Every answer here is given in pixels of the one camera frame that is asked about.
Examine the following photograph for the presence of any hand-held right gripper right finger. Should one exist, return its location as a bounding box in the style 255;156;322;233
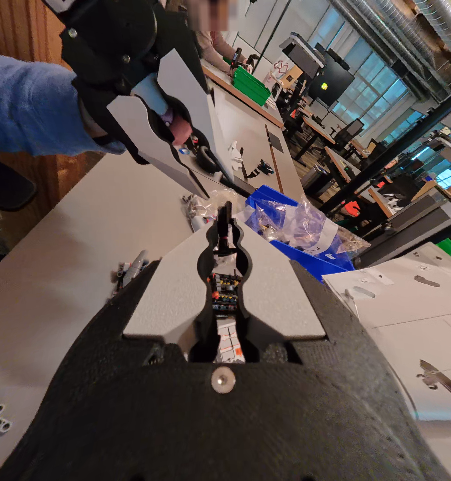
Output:
233;219;327;345

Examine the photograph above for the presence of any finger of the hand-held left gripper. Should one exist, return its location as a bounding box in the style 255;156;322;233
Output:
156;48;235;183
106;94;211;200

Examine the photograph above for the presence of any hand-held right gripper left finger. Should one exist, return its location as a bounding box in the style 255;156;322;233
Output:
122;221;216;355

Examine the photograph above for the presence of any black lego axle piece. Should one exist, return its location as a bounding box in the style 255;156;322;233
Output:
215;201;238;258

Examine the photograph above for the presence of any person's left forearm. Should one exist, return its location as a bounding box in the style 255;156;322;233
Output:
0;51;126;156

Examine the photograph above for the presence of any black orange lego chassis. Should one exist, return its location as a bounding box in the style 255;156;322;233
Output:
207;272;243;312

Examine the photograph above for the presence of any clear bag of lego parts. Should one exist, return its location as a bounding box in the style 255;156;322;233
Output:
180;188;246;231

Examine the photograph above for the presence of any lego instruction booklet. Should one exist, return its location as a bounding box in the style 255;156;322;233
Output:
321;242;451;421

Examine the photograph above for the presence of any person's left hand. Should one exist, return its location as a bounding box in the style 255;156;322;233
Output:
161;106;194;147

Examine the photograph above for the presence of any blue plastic bin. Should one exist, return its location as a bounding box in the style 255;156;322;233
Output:
245;184;355;282

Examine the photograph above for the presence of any black hand-held device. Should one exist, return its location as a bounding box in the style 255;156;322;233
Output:
230;47;260;74

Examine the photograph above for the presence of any green plastic bin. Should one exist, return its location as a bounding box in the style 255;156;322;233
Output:
231;66;272;107

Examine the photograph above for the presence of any white plastic object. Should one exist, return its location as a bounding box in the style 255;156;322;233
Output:
227;141;245;170

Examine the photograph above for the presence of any clear bag with white label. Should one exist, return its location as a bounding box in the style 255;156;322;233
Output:
286;195;371;256

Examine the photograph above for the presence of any clear plastic bag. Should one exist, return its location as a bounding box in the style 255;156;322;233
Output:
248;199;297;237

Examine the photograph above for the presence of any wooden cabinet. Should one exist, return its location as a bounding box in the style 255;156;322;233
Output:
0;0;106;241

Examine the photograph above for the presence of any grey black boxy device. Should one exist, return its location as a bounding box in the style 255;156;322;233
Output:
280;32;325;76

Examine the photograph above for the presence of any grey trash can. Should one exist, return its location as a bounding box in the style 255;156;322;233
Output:
301;163;333;196

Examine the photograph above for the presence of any wooden top desk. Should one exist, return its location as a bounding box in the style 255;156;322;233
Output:
301;113;337;158

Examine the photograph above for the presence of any large black screen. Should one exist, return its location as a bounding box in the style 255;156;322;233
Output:
308;51;355;107

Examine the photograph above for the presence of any black office chair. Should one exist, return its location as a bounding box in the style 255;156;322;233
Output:
0;154;37;212

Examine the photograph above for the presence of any black grey equipment case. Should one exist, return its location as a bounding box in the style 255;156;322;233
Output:
355;199;451;269

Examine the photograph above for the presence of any black desk monitor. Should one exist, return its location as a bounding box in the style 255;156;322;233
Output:
342;118;365;141

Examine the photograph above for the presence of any black metal pole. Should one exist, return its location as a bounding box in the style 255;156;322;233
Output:
319;81;451;213

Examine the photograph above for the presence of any black strap device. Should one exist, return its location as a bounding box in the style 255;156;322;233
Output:
246;160;275;179

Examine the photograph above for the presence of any silver spiral duct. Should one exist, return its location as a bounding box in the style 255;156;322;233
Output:
346;0;448;98

